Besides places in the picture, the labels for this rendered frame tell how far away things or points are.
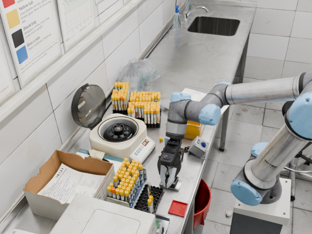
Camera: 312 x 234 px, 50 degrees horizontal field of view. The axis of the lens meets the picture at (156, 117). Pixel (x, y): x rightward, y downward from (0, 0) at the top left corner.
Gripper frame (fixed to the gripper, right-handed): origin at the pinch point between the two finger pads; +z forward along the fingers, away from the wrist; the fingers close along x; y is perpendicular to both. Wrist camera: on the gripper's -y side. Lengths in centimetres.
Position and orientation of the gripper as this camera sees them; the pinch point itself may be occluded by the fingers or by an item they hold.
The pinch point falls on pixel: (165, 185)
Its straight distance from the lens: 129.9
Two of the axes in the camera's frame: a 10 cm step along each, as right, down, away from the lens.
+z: -1.4, 9.8, 1.5
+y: 3.1, -1.0, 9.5
